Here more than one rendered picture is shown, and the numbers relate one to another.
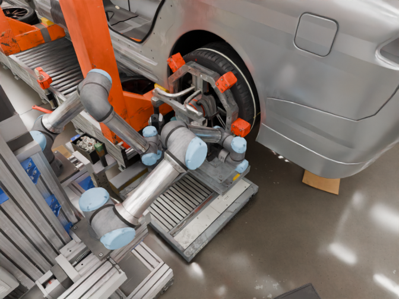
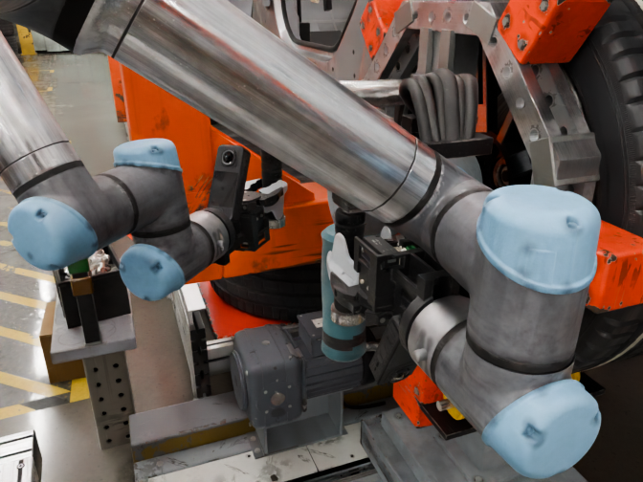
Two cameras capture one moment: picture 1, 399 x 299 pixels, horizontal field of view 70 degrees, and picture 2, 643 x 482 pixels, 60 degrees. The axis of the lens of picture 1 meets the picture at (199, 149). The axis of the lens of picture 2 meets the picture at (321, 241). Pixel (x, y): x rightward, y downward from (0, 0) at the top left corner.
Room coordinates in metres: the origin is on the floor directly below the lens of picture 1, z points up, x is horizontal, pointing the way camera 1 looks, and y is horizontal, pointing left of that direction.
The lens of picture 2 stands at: (0.63, -0.22, 1.13)
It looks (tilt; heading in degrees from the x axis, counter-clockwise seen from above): 24 degrees down; 27
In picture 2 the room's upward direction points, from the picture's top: straight up
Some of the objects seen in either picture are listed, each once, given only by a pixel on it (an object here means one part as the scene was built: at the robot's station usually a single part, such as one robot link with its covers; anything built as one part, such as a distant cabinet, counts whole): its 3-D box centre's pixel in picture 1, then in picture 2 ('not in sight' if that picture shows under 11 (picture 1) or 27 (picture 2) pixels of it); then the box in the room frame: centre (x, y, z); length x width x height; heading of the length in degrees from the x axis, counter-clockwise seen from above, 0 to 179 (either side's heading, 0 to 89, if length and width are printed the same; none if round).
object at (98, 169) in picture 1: (90, 153); (94, 303); (1.45, 0.81, 0.44); 0.43 x 0.17 x 0.03; 47
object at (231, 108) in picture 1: (200, 106); (442, 184); (1.49, -0.01, 0.85); 0.54 x 0.07 x 0.54; 47
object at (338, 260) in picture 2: not in sight; (341, 256); (1.16, 0.02, 0.85); 0.09 x 0.03 x 0.06; 57
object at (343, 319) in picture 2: not in sight; (348, 263); (1.20, 0.03, 0.83); 0.04 x 0.04 x 0.16
